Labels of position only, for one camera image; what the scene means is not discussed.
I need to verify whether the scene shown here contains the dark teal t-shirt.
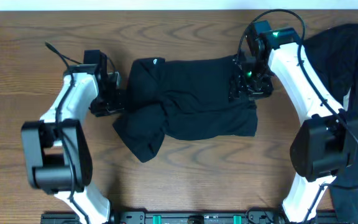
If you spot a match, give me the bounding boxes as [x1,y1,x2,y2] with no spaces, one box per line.
[113,56,258,162]

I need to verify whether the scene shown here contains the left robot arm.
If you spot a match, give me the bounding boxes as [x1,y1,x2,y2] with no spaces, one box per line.
[21,64,121,223]

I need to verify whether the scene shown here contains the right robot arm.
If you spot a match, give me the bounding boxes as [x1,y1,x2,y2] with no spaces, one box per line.
[229,21,358,223]

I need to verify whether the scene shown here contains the dark clothes pile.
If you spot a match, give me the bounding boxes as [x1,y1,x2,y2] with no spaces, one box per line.
[303,24,358,223]

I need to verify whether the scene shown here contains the black aluminium mounting rail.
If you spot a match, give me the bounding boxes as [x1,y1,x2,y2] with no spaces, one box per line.
[40,210,343,224]

